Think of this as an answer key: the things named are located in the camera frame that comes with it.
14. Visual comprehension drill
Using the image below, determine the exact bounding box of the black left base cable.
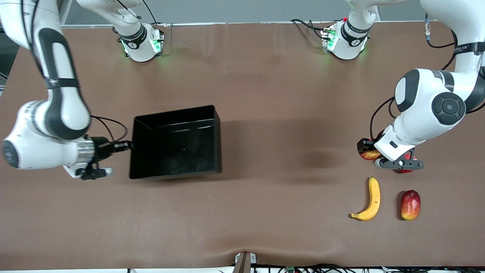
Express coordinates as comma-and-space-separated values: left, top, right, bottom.
290, 18, 327, 40

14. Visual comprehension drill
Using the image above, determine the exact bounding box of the black plastic box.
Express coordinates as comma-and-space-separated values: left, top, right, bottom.
129, 105, 222, 180

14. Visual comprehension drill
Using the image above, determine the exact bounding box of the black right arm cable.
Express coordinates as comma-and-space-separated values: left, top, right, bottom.
90, 116, 129, 144

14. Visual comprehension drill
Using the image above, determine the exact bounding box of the black base cable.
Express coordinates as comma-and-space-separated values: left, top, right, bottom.
290, 18, 327, 40
142, 0, 169, 29

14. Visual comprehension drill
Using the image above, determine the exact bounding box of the red yellow mango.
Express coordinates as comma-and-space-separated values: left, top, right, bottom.
401, 190, 421, 221

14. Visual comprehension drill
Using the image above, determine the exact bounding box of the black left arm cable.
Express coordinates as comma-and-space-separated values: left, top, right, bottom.
369, 13, 485, 141

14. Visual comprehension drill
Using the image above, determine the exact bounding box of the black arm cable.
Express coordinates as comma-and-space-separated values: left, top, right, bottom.
369, 13, 485, 141
90, 116, 129, 144

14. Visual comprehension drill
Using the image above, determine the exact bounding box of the aluminium frame profile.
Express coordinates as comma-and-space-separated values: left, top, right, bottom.
56, 0, 73, 25

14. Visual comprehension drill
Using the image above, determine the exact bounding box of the red yellow apple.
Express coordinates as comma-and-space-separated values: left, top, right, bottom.
359, 149, 382, 161

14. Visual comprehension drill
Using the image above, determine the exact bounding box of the yellow banana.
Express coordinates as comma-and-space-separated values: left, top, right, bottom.
350, 177, 381, 221

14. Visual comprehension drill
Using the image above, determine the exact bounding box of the brown table mat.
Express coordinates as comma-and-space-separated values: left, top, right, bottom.
0, 21, 485, 270

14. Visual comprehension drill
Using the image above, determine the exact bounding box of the table edge clamp bracket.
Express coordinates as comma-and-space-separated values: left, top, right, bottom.
232, 251, 257, 273

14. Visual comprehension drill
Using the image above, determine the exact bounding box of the black right base cable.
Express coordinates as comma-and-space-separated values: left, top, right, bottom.
142, 0, 169, 29

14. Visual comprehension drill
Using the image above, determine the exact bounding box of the red round peach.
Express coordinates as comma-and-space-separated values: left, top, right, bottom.
395, 151, 417, 174

